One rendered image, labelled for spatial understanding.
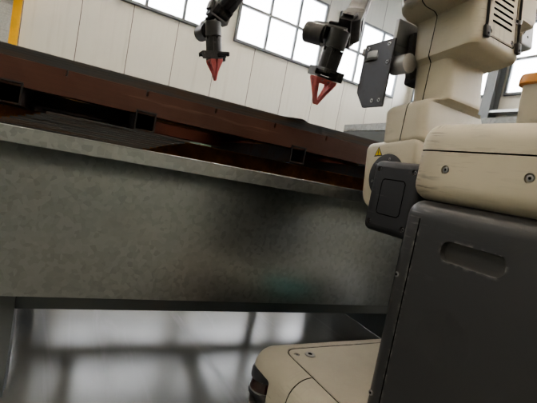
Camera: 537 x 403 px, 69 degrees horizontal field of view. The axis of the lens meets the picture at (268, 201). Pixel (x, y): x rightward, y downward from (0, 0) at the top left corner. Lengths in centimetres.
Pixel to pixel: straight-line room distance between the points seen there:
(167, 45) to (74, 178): 900
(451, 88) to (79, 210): 88
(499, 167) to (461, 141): 7
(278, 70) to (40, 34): 549
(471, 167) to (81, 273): 86
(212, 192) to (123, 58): 870
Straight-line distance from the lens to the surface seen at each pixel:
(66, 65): 109
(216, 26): 154
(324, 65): 113
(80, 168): 100
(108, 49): 965
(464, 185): 62
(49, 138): 84
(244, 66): 1050
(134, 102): 104
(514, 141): 60
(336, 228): 124
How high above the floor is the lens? 69
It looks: 4 degrees down
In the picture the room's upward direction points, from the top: 11 degrees clockwise
